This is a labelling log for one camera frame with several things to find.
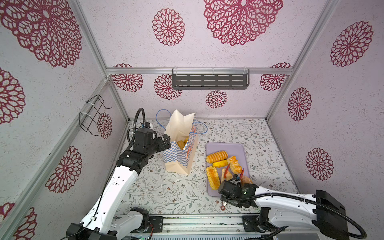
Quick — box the long baguette fake bread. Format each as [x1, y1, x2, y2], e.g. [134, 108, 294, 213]
[177, 141, 185, 150]

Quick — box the blue checkered paper bag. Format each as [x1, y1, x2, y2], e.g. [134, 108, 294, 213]
[160, 110, 208, 175]

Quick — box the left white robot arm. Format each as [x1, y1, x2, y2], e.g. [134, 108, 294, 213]
[65, 128, 172, 240]

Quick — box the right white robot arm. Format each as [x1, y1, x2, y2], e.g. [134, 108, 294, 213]
[218, 180, 350, 240]

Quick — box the oval sugared fake bread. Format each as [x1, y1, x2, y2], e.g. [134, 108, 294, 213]
[241, 176, 253, 185]

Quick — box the triangular fake toast slice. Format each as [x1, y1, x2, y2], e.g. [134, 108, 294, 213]
[221, 168, 233, 182]

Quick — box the fake croissant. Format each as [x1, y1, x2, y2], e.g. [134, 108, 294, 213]
[227, 156, 243, 175]

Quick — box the corn topped fake bread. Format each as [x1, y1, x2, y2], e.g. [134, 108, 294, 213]
[206, 166, 221, 191]

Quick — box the small yellow fake bread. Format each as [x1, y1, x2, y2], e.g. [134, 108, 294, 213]
[213, 160, 228, 168]

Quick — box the braided fake bread loaf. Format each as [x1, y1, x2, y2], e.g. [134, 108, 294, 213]
[206, 151, 228, 164]

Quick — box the lavender plastic tray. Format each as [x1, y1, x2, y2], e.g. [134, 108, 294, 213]
[206, 143, 250, 198]

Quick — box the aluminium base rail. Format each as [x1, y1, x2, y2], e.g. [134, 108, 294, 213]
[113, 212, 313, 240]

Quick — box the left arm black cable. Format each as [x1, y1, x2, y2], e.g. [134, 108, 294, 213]
[127, 107, 147, 143]

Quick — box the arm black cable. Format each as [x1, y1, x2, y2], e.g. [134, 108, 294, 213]
[127, 107, 147, 143]
[221, 191, 367, 240]

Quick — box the black wire wall rack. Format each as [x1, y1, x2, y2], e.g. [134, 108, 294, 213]
[78, 95, 113, 139]

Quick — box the dark grey wall shelf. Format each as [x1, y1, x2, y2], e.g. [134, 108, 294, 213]
[171, 69, 250, 90]

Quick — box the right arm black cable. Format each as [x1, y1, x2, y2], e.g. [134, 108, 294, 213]
[221, 191, 367, 240]

